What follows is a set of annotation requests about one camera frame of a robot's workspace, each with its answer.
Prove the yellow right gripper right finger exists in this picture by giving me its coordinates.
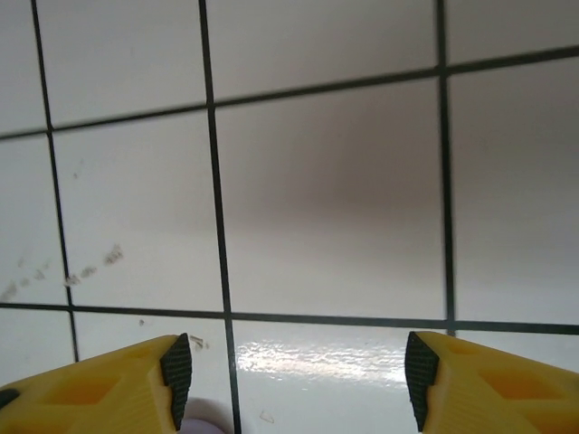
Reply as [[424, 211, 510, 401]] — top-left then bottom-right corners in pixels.
[[403, 330, 579, 434]]

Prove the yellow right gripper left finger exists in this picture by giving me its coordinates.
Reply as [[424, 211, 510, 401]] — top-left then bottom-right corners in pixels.
[[0, 333, 195, 434]]

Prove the purple earbud charging case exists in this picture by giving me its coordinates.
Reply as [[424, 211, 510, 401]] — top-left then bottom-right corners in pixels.
[[180, 418, 223, 434]]

